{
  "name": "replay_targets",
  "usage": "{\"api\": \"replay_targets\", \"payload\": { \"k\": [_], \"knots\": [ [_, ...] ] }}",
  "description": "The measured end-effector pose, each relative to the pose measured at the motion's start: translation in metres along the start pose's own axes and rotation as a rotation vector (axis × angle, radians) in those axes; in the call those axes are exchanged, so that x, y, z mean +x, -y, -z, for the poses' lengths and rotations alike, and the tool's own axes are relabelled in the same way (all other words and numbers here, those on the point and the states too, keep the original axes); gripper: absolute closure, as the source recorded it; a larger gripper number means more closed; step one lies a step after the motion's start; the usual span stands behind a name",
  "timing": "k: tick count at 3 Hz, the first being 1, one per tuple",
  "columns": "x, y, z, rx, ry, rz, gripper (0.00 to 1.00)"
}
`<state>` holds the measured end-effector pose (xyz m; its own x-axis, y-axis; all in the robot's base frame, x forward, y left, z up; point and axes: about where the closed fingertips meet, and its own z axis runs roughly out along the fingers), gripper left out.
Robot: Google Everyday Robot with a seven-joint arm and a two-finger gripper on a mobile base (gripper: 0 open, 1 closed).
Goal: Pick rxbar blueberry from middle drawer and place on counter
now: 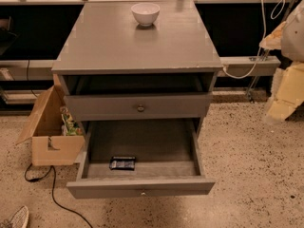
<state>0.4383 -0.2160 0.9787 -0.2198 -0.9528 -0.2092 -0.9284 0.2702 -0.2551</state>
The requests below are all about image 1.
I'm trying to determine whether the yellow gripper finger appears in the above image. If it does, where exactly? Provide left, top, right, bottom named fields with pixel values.
left=265, top=62, right=304, bottom=122
left=259, top=22, right=286, bottom=50

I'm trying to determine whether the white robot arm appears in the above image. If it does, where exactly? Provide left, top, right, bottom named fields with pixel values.
left=259, top=1, right=304, bottom=123

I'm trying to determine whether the closed grey upper drawer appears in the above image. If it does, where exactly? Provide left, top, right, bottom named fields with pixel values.
left=64, top=93, right=212, bottom=122

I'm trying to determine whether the open grey middle drawer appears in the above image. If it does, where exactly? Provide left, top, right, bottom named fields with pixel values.
left=66, top=119, right=215, bottom=199

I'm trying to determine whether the grey wooden drawer cabinet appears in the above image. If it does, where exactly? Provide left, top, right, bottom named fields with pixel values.
left=51, top=0, right=224, bottom=137

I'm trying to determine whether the white ceramic bowl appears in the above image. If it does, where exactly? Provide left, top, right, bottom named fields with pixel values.
left=131, top=2, right=160, bottom=27

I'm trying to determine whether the green snack bag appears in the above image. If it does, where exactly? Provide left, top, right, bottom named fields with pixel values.
left=60, top=106, right=82, bottom=136

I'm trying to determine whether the open cardboard box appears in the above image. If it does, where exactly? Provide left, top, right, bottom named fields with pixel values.
left=16, top=75, right=85, bottom=166

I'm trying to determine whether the white mesh shoe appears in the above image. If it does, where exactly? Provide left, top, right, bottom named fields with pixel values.
left=0, top=206, right=29, bottom=228

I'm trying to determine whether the white hanging cable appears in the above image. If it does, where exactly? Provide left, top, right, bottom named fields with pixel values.
left=222, top=0, right=287, bottom=80

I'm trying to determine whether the black floor cable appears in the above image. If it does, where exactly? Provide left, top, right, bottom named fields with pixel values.
left=24, top=163, right=94, bottom=228

